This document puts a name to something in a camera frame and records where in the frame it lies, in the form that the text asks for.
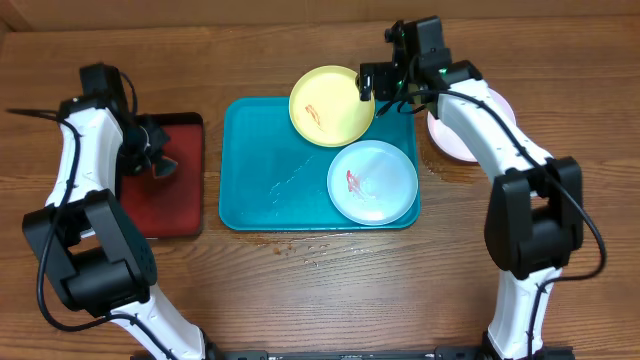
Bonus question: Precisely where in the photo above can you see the red green sponge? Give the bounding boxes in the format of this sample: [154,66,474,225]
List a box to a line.
[151,155,178,179]

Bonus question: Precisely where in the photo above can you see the yellow plate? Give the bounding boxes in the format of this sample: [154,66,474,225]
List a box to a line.
[289,65,376,147]

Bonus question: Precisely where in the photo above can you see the white pink plate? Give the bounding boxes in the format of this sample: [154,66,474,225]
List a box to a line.
[427,89,516,163]

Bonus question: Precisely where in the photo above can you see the light blue plate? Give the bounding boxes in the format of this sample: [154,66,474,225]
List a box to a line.
[327,140,419,226]

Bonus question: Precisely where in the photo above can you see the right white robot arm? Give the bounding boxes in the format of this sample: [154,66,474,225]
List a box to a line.
[356,16,607,359]

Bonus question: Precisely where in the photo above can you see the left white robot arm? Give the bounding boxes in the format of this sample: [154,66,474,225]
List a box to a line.
[20,63,224,359]

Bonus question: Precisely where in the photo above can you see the dark red tray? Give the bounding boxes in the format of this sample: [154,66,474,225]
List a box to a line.
[118,112,205,239]

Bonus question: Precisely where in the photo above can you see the teal plastic tray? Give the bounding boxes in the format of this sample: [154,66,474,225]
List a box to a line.
[218,96,422,232]

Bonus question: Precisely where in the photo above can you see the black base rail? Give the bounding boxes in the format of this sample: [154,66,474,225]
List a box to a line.
[130,344,575,360]

